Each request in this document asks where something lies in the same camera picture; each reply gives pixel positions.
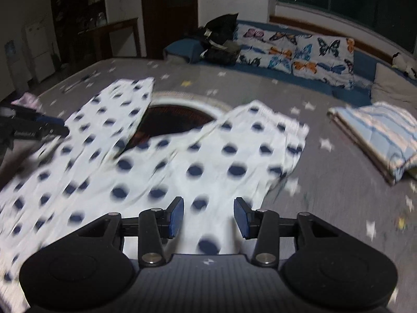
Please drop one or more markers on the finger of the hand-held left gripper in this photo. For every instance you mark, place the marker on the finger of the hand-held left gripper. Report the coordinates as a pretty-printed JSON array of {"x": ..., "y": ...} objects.
[{"x": 49, "y": 127}]

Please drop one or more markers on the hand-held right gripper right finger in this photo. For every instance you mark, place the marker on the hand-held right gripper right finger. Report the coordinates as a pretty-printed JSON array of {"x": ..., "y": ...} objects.
[{"x": 242, "y": 219}]

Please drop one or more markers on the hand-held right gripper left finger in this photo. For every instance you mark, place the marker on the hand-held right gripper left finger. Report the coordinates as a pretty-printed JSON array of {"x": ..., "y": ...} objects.
[{"x": 176, "y": 216}]

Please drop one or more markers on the white polka dot garment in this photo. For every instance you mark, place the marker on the white polka dot garment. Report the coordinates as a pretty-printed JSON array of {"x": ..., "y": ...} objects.
[{"x": 195, "y": 156}]

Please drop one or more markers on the pink cloth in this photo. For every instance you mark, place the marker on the pink cloth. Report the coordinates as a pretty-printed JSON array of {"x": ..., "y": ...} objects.
[{"x": 27, "y": 101}]

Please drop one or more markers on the white water dispenser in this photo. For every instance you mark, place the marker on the white water dispenser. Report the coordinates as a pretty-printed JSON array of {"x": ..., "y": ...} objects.
[{"x": 13, "y": 65}]

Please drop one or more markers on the white cabinet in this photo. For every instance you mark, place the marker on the white cabinet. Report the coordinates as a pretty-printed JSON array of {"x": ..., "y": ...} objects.
[{"x": 39, "y": 49}]

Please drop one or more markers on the grey star print bed sheet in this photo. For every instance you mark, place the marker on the grey star print bed sheet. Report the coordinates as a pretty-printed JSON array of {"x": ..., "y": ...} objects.
[{"x": 325, "y": 202}]

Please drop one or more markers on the round dark basket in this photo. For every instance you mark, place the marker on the round dark basket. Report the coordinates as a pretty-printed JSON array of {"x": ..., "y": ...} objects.
[{"x": 176, "y": 117}]

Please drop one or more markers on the dark shelf cabinet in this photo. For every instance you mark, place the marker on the dark shelf cabinet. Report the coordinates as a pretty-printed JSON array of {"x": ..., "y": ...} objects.
[{"x": 71, "y": 13}]

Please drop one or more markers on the dark wooden desk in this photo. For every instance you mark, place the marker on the dark wooden desk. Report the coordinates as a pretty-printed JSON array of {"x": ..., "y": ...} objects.
[{"x": 114, "y": 27}]

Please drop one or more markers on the blue pillow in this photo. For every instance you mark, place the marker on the blue pillow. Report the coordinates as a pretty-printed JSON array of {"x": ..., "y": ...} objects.
[{"x": 182, "y": 49}]

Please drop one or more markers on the folded striped blanket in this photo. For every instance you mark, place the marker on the folded striped blanket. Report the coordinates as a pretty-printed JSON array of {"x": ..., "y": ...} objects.
[{"x": 381, "y": 133}]

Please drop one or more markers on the dark wooden door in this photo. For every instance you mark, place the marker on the dark wooden door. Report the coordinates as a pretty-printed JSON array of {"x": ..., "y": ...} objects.
[{"x": 169, "y": 16}]

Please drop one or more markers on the butterfly print quilt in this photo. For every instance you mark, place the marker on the butterfly print quilt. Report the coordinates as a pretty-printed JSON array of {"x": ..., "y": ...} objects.
[{"x": 293, "y": 52}]

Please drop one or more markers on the black bag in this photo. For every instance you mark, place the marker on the black bag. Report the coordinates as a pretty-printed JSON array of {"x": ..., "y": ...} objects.
[{"x": 221, "y": 27}]

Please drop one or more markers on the blue mattress cover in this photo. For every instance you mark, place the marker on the blue mattress cover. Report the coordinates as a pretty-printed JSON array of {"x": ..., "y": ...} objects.
[{"x": 362, "y": 61}]

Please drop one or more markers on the grey pillow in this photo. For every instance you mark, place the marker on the grey pillow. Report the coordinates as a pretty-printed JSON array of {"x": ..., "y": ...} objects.
[{"x": 394, "y": 88}]

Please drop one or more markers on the black and white plush toy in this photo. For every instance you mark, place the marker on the black and white plush toy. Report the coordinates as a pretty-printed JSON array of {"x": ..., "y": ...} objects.
[{"x": 402, "y": 63}]

